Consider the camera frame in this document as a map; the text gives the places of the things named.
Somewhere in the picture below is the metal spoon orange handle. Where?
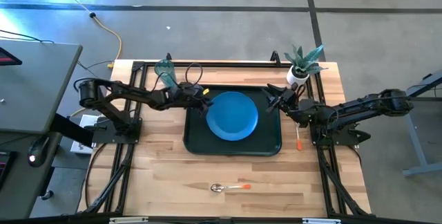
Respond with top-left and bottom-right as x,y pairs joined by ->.
210,183 -> 252,194

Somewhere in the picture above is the teal faceted plastic cup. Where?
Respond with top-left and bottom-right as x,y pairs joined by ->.
154,59 -> 178,88

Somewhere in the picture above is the grey metal table frame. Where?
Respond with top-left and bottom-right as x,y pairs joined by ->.
402,70 -> 442,177

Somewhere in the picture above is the silver metal hinge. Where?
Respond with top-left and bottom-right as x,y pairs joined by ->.
302,218 -> 342,224
109,216 -> 149,224

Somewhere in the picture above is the black floor cable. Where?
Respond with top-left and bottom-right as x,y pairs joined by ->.
0,28 -> 55,44

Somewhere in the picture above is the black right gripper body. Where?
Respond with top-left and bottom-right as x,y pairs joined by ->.
276,84 -> 305,115

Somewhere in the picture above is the dark grey desk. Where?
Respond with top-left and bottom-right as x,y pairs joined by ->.
0,132 -> 63,220

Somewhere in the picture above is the dark green plastic tray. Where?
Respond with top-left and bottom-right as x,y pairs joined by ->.
183,84 -> 282,157

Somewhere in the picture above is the black computer mouse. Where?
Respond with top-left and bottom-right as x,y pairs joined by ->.
27,136 -> 50,168

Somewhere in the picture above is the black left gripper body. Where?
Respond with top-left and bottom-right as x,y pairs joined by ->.
168,82 -> 211,109

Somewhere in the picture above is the black desk bracket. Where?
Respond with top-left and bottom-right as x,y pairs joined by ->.
50,113 -> 95,148

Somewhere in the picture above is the grey desk top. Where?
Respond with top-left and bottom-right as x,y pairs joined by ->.
0,39 -> 83,135

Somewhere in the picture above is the metal fork orange handle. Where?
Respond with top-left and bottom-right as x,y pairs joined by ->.
295,122 -> 303,151

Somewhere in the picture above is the white power strip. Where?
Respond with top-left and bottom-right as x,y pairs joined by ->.
70,113 -> 102,155

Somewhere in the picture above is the blue round plate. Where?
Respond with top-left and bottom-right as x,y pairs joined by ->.
206,91 -> 259,142

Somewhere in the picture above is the white round plant pot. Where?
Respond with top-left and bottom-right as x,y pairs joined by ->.
286,65 -> 310,86

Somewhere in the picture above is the black keyboard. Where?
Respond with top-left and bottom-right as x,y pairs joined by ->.
0,151 -> 17,191

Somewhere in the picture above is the black device red screen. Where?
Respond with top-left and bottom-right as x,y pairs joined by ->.
0,46 -> 23,66

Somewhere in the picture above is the yellow floor cable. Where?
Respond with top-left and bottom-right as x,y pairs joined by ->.
48,0 -> 124,70

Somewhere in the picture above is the black aluminium table frame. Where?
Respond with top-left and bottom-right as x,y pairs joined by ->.
81,60 -> 372,218

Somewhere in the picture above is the green potted plant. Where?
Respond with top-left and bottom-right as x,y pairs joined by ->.
283,43 -> 328,77

